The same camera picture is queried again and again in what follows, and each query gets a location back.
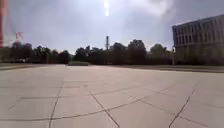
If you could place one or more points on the grey paved plaza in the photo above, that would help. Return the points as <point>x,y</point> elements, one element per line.
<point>110,96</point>

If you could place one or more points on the row of trees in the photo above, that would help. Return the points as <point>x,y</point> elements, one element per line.
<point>126,53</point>

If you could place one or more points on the low stone planter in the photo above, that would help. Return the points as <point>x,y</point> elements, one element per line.
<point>78,63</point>

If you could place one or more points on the large grey building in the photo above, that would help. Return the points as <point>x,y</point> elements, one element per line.
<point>200,33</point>

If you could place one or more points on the lattice tower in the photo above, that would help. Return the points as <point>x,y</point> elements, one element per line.
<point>107,42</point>

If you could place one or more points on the raised kerb edge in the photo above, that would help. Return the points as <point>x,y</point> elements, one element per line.
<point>190,69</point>

